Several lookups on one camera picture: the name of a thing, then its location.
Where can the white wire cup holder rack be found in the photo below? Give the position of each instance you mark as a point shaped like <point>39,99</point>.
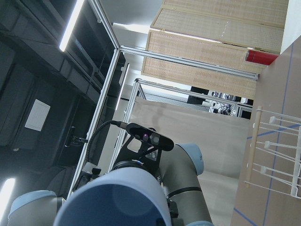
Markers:
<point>275,151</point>

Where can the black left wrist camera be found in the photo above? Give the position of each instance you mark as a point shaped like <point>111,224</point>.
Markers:
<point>150,137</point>

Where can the red cylinder bottle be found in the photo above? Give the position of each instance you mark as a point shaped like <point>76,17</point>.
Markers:
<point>259,57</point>

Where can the light blue plastic cup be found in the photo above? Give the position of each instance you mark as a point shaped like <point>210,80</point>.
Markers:
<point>124,197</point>

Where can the black frame mounted camera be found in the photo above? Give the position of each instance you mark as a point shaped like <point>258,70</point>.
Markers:
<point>73,140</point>

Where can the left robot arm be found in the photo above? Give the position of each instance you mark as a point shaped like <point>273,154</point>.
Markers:
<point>179,170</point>

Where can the wooden pegboard panel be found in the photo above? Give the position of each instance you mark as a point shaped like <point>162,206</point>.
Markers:
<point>216,32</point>

